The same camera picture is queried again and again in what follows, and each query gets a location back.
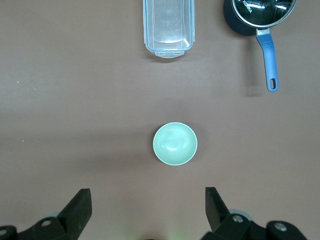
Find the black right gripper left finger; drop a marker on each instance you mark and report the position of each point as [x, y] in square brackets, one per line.
[77, 210]

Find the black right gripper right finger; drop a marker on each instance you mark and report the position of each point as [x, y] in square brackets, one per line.
[215, 207]

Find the light green bowl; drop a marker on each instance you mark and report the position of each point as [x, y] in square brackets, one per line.
[175, 143]

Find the clear plastic food container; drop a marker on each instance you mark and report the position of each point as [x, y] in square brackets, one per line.
[168, 25]

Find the glass pot lid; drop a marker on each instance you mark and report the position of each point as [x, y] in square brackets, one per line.
[262, 11]

